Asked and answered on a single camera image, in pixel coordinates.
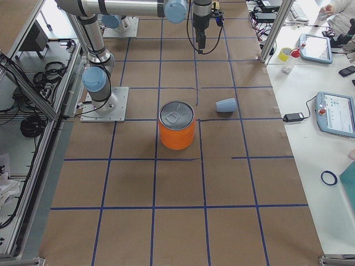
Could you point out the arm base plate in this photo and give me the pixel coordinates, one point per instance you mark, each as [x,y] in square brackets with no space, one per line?
[113,110]
[128,28]

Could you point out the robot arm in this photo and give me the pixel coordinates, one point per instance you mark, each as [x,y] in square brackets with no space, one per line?
[199,13]
[96,78]

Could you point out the teach pendant near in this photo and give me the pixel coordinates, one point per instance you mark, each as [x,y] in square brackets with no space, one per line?
[335,114]

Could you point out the black power adapter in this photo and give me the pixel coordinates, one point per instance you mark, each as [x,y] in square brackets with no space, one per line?
[293,117]

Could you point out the orange can with grey lid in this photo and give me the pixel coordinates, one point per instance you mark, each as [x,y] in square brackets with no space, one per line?
[176,125]

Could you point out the yellow tape roll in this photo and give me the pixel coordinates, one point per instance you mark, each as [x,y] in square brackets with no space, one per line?
[284,54]

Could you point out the teach pendant far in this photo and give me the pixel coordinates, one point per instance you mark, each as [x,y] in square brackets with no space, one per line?
[315,48]

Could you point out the aluminium frame post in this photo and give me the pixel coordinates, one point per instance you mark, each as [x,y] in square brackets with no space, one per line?
[276,27]

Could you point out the teach pendant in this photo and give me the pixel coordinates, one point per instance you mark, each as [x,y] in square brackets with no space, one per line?
[335,114]
[315,48]

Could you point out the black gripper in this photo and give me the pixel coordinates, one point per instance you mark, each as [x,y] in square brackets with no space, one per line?
[201,25]

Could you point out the light blue cup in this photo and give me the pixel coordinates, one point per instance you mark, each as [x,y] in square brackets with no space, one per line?
[226,105]

